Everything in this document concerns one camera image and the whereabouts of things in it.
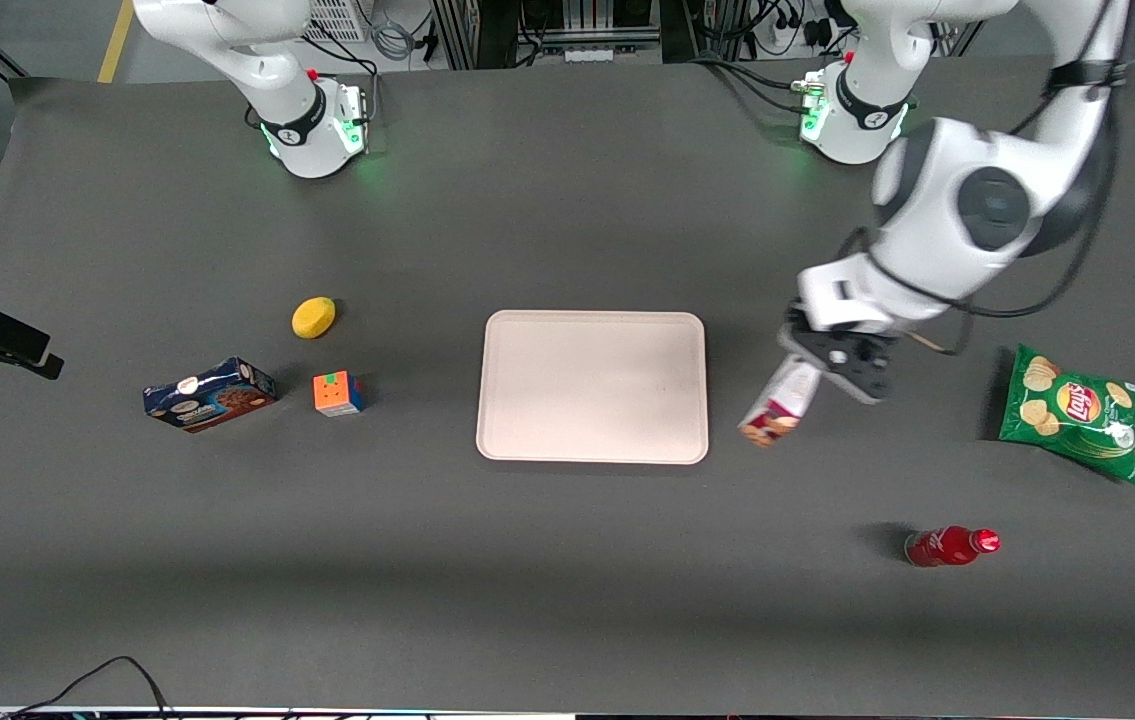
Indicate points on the red soda bottle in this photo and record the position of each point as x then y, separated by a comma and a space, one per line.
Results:
947, 546

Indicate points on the red cookie box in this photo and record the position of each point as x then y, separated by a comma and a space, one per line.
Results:
782, 405

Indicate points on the yellow lemon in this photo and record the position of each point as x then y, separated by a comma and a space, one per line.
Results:
313, 317

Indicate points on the blue cookie box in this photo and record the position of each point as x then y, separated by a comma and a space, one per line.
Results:
210, 394

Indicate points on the beige plastic tray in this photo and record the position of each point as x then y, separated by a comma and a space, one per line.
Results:
592, 387

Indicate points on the colourful puzzle cube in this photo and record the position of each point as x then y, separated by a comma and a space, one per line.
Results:
337, 393

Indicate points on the white power strip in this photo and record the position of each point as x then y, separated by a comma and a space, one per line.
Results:
590, 54

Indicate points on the green chips bag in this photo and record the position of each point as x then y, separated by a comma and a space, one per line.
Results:
1072, 412

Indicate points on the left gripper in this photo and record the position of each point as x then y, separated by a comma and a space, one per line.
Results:
795, 339

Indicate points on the white perforated box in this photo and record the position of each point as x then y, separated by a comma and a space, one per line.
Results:
337, 18

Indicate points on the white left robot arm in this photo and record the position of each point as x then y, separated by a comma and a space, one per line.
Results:
967, 200

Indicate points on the dark grey table cover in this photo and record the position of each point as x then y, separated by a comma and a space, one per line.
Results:
567, 560

